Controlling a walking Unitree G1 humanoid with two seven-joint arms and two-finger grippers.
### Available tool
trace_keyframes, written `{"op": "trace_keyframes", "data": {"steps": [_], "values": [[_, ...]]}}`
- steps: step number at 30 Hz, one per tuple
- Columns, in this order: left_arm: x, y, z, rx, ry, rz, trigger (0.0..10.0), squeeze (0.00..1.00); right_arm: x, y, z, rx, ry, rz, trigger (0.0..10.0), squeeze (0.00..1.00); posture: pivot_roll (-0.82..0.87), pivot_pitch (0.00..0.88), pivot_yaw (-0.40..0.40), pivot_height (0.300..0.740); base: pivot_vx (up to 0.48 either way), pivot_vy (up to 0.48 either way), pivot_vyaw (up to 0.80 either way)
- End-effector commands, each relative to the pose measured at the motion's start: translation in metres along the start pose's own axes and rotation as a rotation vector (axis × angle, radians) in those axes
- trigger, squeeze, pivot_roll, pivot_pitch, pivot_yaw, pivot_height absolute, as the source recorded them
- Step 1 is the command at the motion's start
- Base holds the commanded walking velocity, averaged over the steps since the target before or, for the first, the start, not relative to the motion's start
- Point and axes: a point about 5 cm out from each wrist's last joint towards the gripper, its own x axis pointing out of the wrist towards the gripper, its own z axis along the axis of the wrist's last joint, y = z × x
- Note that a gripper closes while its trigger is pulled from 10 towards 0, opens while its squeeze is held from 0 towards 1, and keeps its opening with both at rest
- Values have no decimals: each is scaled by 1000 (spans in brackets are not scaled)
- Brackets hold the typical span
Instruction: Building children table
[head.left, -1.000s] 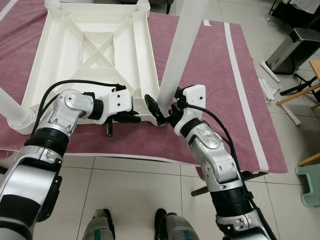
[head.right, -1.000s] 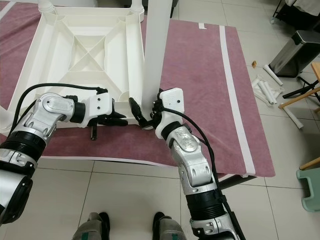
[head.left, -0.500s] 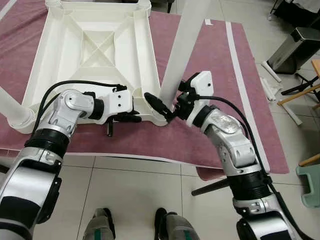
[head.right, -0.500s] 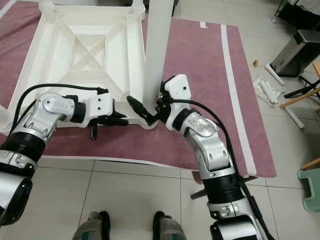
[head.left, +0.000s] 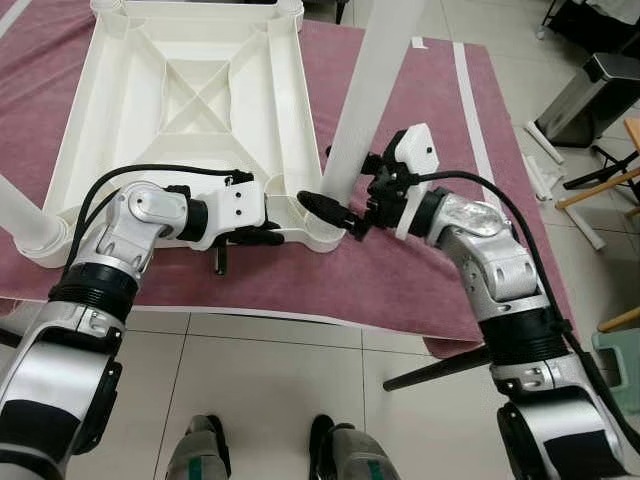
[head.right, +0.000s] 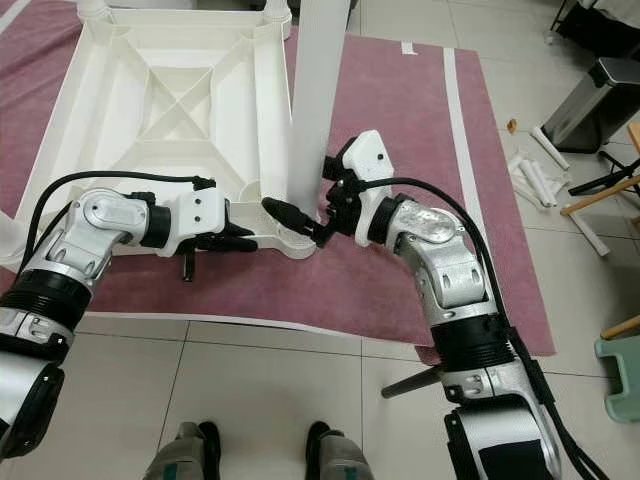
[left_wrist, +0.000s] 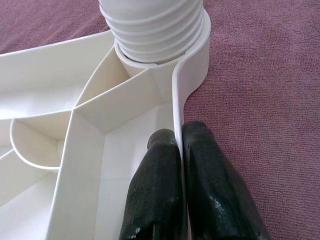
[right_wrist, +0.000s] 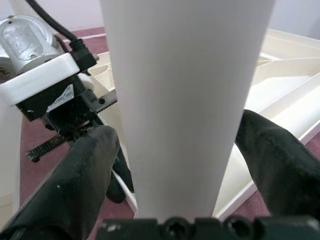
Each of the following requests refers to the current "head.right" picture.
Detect green plastic stool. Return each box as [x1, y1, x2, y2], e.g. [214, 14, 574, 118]
[592, 335, 640, 423]

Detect white plastic children table top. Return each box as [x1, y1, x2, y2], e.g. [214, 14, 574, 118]
[8, 0, 319, 271]

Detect mauve tablecloth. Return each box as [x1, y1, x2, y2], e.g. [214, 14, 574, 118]
[0, 0, 557, 366]

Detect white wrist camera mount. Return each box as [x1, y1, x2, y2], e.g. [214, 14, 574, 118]
[335, 130, 396, 246]
[168, 188, 229, 251]

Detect grey robot left foot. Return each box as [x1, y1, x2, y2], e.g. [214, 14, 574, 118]
[145, 422, 219, 480]

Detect grey robot right foot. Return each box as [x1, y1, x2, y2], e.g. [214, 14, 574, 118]
[305, 422, 373, 480]

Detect black metal table frame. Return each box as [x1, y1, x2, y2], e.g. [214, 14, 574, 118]
[380, 365, 446, 399]

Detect grey robot foot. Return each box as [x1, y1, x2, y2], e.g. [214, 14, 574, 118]
[145, 422, 219, 480]
[305, 422, 373, 480]

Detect wooden side table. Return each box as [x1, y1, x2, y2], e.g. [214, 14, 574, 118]
[600, 122, 640, 341]

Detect dark hanging clothes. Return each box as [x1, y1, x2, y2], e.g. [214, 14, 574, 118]
[550, 0, 640, 59]

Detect grey metal pedal bin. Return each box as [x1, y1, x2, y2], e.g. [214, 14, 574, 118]
[540, 57, 640, 156]

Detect long white cloth strap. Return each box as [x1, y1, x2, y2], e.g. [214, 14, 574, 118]
[443, 47, 501, 291]
[0, 0, 31, 31]

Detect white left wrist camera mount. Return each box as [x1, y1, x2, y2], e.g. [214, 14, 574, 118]
[168, 188, 229, 251]

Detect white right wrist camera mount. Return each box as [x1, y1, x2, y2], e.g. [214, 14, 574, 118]
[335, 130, 396, 246]

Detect white plastic strip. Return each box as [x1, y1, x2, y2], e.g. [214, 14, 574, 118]
[505, 130, 611, 258]

